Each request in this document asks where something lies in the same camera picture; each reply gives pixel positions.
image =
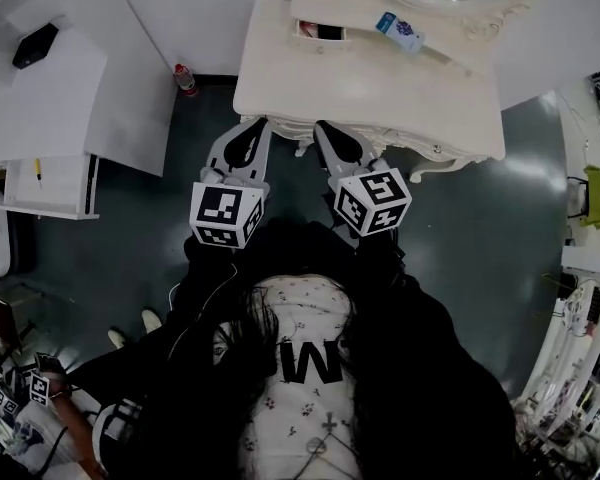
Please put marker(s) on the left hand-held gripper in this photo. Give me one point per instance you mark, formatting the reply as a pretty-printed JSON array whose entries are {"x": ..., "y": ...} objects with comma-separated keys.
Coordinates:
[{"x": 215, "y": 208}]

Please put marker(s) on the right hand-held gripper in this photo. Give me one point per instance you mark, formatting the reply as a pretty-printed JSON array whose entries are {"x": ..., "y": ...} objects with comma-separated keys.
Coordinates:
[{"x": 375, "y": 198}]

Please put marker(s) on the cream dressing table drawer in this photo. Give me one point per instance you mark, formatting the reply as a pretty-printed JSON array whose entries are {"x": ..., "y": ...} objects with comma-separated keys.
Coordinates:
[{"x": 332, "y": 43}]

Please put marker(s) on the person's left forearm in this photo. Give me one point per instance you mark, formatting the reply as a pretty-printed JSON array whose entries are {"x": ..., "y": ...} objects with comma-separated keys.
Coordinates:
[{"x": 207, "y": 263}]

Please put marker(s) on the person's right forearm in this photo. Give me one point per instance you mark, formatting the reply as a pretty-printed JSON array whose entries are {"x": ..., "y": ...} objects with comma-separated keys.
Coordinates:
[{"x": 380, "y": 255}]

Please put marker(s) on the another person's forearm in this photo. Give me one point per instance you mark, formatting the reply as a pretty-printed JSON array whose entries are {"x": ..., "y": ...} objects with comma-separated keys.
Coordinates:
[{"x": 77, "y": 428}]

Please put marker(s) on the cream dressing table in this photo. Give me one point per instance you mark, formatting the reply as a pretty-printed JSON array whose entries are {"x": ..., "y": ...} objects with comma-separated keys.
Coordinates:
[{"x": 360, "y": 88}]

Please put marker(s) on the red item in drawer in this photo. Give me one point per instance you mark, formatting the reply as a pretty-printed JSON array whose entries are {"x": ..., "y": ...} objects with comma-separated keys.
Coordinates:
[{"x": 308, "y": 29}]

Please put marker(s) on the white drawer unit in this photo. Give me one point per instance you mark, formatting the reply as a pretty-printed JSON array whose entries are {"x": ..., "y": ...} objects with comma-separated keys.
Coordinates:
[{"x": 55, "y": 188}]

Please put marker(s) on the clear bottle with red cap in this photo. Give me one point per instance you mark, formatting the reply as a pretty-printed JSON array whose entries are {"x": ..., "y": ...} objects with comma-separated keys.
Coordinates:
[{"x": 185, "y": 80}]

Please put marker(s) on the blue and white packet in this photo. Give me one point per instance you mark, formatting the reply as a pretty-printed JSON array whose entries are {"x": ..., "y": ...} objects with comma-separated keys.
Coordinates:
[{"x": 400, "y": 30}]

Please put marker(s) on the white shoe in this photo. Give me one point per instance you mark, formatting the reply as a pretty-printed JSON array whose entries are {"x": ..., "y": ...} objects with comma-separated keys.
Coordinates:
[
  {"x": 151, "y": 320},
  {"x": 116, "y": 339}
]

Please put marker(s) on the white desk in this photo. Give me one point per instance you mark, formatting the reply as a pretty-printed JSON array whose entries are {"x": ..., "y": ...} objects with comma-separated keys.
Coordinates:
[{"x": 55, "y": 103}]

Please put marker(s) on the yellow screwdriver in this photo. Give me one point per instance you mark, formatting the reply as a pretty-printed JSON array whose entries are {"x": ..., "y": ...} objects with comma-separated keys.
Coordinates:
[{"x": 38, "y": 172}]

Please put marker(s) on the person's white printed shirt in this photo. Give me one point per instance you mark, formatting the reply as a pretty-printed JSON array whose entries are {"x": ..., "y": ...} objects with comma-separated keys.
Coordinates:
[{"x": 300, "y": 368}]

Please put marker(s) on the person's black jacket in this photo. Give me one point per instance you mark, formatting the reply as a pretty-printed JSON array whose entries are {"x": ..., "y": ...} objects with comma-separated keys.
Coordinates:
[{"x": 420, "y": 368}]

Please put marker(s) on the black box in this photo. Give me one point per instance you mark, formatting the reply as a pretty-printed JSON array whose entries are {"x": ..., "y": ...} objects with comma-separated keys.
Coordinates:
[{"x": 35, "y": 45}]

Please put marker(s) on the lime green device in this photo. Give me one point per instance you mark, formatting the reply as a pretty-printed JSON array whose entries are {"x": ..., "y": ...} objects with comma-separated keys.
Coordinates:
[{"x": 597, "y": 195}]

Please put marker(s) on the dark chair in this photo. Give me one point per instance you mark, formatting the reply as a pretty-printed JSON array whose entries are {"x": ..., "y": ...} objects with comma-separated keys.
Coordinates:
[{"x": 7, "y": 323}]

